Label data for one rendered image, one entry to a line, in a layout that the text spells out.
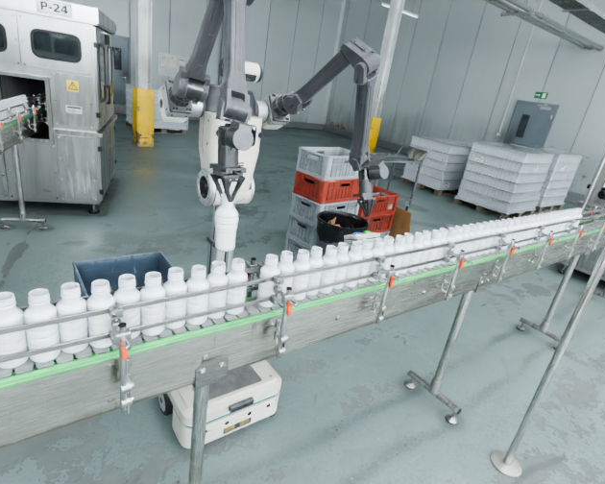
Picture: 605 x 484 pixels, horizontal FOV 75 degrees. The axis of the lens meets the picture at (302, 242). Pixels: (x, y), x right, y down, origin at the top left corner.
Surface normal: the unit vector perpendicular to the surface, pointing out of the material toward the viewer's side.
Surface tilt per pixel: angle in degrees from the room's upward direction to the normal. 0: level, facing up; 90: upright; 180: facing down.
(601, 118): 90
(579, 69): 90
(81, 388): 90
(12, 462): 0
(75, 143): 90
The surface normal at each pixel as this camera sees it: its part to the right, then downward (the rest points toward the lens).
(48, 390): 0.58, 0.38
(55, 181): 0.30, 0.40
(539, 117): -0.80, 0.11
